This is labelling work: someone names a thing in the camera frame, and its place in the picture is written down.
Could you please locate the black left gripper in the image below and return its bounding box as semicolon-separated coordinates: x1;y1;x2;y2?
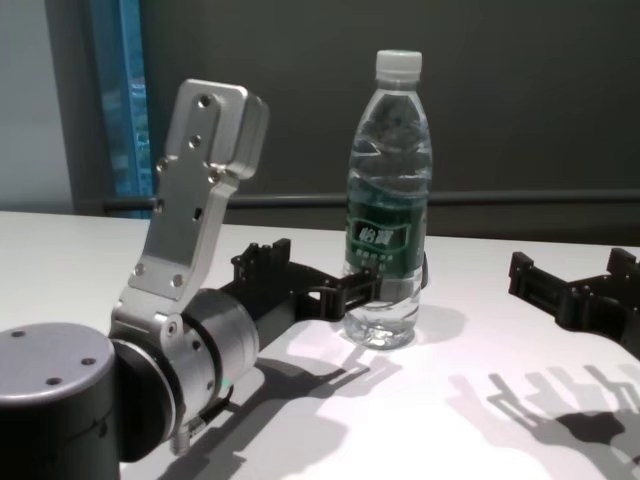
219;238;384;346

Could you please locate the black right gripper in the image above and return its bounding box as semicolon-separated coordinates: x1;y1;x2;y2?
508;247;640;359

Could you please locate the clear water bottle green label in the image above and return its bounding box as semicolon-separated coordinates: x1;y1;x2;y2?
342;49;432;351

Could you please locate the grey handrail bar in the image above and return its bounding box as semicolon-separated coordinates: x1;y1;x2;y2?
103;193;640;212

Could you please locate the blue glass window strip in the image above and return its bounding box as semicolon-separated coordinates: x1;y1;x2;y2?
92;0;156;197

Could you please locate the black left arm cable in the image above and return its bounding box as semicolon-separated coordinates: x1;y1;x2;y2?
172;380;236;444

